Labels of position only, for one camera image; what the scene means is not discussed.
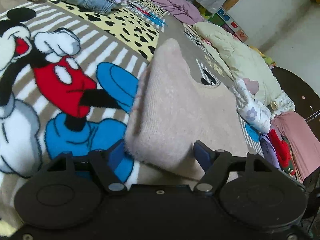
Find purple crumpled bedsheet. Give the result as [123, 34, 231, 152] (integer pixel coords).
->
[151, 0, 204, 25]

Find Mickey Mouse print blanket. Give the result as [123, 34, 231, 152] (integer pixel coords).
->
[0, 0, 266, 238]

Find dark round table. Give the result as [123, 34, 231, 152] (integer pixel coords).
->
[272, 67, 319, 138]

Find white floral cloth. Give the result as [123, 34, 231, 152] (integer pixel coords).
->
[231, 79, 296, 134]

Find red green plush toy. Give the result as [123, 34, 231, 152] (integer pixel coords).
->
[267, 129, 296, 176]

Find pink knit sweater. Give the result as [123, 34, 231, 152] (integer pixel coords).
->
[125, 38, 248, 180]

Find pink folded garment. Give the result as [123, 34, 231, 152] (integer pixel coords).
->
[271, 112, 319, 181]

